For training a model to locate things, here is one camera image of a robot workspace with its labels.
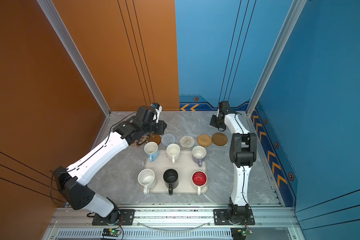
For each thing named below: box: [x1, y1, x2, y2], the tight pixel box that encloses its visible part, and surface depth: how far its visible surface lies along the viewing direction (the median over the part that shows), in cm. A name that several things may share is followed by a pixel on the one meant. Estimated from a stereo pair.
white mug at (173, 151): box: [166, 143, 181, 164], surface depth 91 cm
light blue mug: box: [143, 141, 159, 163], surface depth 89 cm
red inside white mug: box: [191, 170, 208, 196], surface depth 81 cm
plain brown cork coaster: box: [211, 132, 228, 146], surface depth 105 cm
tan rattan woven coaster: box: [197, 134, 213, 147], surface depth 105 cm
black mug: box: [163, 168, 179, 196], surface depth 81 cm
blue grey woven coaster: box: [161, 133, 176, 146], surface depth 104 cm
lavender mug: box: [192, 145, 207, 167], surface depth 91 cm
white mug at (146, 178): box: [138, 168, 156, 195], surface depth 81 cm
